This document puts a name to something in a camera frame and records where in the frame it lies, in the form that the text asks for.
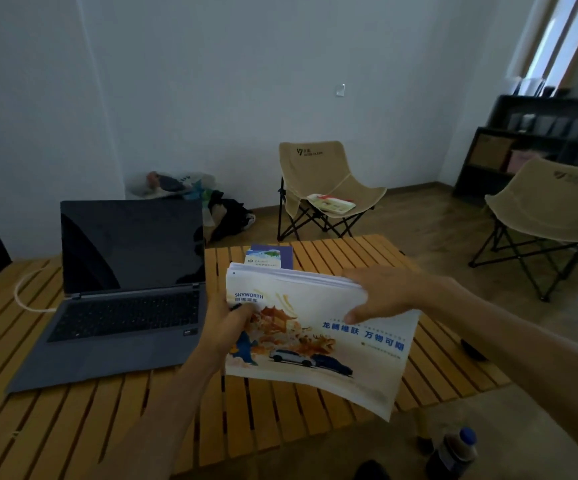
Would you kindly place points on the person's left hand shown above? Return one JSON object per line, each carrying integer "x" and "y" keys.
{"x": 224, "y": 329}

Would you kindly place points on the person's right hand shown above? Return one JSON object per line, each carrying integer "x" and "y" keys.
{"x": 399, "y": 292}

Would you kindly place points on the sorted text document stack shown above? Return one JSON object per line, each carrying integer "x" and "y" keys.
{"x": 289, "y": 276}

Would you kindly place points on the blue booklet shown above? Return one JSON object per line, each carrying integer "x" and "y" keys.
{"x": 266, "y": 255}

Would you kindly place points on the colourful illustrated leaflet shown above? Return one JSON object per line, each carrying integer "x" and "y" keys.
{"x": 309, "y": 314}

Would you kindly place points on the black plastic pot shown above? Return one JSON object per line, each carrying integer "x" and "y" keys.
{"x": 471, "y": 350}

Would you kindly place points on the grey laptop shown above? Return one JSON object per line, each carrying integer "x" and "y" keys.
{"x": 129, "y": 244}

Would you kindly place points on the person's left forearm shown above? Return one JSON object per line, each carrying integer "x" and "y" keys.
{"x": 159, "y": 424}

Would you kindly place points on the person's right forearm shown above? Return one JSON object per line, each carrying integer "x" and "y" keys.
{"x": 528, "y": 344}

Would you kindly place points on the wooden slatted table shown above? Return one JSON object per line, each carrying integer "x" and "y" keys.
{"x": 94, "y": 414}

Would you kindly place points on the person's right black shoe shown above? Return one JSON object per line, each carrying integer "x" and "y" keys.
{"x": 371, "y": 470}

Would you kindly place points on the red and white booklet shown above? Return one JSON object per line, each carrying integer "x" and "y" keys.
{"x": 331, "y": 204}

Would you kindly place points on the black shelf unit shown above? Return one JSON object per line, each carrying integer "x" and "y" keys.
{"x": 466, "y": 184}

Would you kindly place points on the beige folding chair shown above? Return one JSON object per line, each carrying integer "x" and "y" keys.
{"x": 319, "y": 169}
{"x": 548, "y": 204}

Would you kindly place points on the woven storage basket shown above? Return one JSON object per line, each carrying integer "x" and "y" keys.
{"x": 491, "y": 152}

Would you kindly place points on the dark bottle with blue cap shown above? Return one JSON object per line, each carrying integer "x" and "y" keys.
{"x": 449, "y": 454}

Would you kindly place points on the pink storage box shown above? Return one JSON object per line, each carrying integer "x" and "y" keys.
{"x": 523, "y": 161}

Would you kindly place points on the tall narrow window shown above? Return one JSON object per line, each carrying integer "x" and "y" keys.
{"x": 563, "y": 39}

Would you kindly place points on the white wall hook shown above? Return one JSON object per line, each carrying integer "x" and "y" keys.
{"x": 340, "y": 90}

